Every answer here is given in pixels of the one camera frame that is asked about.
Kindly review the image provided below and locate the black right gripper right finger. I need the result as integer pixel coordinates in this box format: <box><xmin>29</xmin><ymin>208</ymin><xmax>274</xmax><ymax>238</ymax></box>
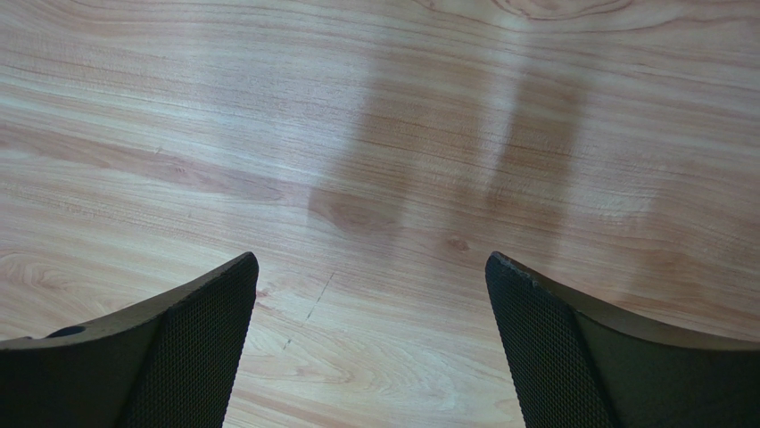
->
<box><xmin>485</xmin><ymin>252</ymin><xmax>759</xmax><ymax>427</ymax></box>

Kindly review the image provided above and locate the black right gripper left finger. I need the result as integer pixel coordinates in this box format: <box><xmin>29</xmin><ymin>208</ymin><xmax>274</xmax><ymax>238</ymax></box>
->
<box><xmin>1</xmin><ymin>252</ymin><xmax>259</xmax><ymax>427</ymax></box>

